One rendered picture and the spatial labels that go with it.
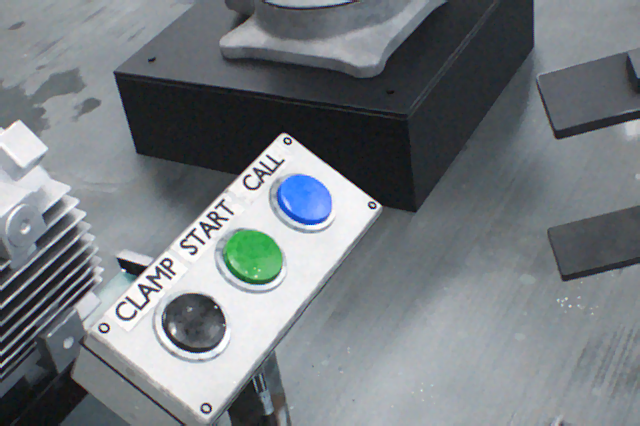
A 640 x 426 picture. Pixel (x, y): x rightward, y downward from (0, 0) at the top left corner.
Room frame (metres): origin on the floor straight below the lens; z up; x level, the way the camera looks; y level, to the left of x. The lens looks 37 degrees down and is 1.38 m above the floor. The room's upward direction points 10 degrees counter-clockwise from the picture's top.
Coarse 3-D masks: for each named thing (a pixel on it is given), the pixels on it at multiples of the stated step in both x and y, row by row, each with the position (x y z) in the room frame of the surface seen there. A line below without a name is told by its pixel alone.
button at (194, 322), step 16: (176, 304) 0.35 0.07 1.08; (192, 304) 0.36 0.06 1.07; (208, 304) 0.36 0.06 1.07; (176, 320) 0.35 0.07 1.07; (192, 320) 0.35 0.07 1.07; (208, 320) 0.35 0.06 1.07; (224, 320) 0.35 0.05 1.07; (176, 336) 0.34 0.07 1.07; (192, 336) 0.34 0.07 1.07; (208, 336) 0.34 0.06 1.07; (192, 352) 0.34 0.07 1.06
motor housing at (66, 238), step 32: (0, 128) 0.53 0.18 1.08; (64, 192) 0.50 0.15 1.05; (64, 224) 0.49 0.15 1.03; (32, 256) 0.47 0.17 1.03; (64, 256) 0.49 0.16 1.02; (96, 256) 0.51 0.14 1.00; (0, 288) 0.44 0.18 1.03; (32, 288) 0.46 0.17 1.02; (64, 288) 0.48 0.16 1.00; (0, 320) 0.44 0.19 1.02; (32, 320) 0.45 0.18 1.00; (0, 352) 0.43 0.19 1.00; (32, 352) 0.45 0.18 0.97; (0, 384) 0.43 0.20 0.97
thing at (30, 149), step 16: (16, 128) 0.52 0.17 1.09; (0, 144) 0.51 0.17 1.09; (16, 144) 0.51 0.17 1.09; (32, 144) 0.51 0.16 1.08; (0, 160) 0.51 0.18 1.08; (16, 160) 0.50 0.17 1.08; (32, 160) 0.50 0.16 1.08; (16, 176) 0.50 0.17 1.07; (80, 304) 0.51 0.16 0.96; (96, 304) 0.51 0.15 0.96
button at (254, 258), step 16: (240, 240) 0.39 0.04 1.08; (256, 240) 0.40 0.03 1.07; (272, 240) 0.40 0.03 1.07; (224, 256) 0.39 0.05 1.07; (240, 256) 0.39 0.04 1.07; (256, 256) 0.39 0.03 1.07; (272, 256) 0.39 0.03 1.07; (240, 272) 0.38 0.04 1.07; (256, 272) 0.38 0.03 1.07; (272, 272) 0.38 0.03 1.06
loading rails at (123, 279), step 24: (120, 264) 0.59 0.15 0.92; (144, 264) 0.58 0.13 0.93; (120, 288) 0.57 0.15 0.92; (96, 312) 0.55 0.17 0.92; (48, 384) 0.47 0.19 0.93; (72, 384) 0.48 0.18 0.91; (0, 408) 0.47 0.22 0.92; (24, 408) 0.45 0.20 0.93; (48, 408) 0.47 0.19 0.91; (72, 408) 0.48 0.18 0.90; (96, 408) 0.49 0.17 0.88
